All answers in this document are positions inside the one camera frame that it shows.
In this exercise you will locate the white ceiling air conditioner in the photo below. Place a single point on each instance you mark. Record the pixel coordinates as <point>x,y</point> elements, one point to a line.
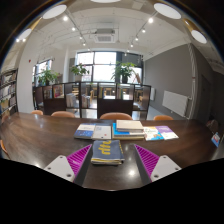
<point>104,36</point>

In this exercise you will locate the dark blue and white book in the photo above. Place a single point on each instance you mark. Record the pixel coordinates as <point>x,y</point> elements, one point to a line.
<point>84,131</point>

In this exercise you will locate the round white ceiling lamps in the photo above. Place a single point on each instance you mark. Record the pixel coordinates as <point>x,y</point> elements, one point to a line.
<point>166,10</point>

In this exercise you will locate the small blue booklet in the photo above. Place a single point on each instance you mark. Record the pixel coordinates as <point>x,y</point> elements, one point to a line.
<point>216,139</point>

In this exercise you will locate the white and blue booklet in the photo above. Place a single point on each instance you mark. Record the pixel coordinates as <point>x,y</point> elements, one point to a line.
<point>152,134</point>

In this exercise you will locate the grey white book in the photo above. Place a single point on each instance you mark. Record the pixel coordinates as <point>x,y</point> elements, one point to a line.
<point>129,125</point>

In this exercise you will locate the green potted plant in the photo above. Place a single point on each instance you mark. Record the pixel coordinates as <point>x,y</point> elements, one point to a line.
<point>124,69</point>
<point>79,69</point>
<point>46,76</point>

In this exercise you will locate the grey towel with yellow letters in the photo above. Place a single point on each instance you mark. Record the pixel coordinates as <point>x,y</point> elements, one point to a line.
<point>106,151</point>

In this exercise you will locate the orange chairs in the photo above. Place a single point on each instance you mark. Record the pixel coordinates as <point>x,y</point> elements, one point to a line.
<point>115,116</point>

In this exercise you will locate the purple and white booklet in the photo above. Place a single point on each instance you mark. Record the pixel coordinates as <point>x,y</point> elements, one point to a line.
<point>166,132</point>

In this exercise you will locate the dark open divider shelf unit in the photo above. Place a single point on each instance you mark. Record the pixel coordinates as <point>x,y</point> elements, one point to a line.
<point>115,106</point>

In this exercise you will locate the light blue book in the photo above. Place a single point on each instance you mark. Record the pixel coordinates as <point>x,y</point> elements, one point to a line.
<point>117,132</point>

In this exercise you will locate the white wall radiator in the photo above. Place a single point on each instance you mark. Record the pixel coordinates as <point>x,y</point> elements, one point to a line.
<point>175,103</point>

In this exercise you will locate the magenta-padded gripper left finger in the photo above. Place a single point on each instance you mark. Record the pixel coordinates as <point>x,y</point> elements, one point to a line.
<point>60,166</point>

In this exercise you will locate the large glass window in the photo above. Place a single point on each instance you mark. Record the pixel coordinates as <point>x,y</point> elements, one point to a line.
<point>105,66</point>

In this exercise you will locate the wall bookshelf unit with books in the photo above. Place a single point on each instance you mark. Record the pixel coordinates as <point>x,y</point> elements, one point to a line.
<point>8,95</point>

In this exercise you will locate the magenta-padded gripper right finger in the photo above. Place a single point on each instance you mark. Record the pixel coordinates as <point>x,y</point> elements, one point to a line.
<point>165,166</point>

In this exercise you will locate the ceiling spot lights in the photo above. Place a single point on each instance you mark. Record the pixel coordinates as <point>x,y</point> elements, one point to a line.
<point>150,20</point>

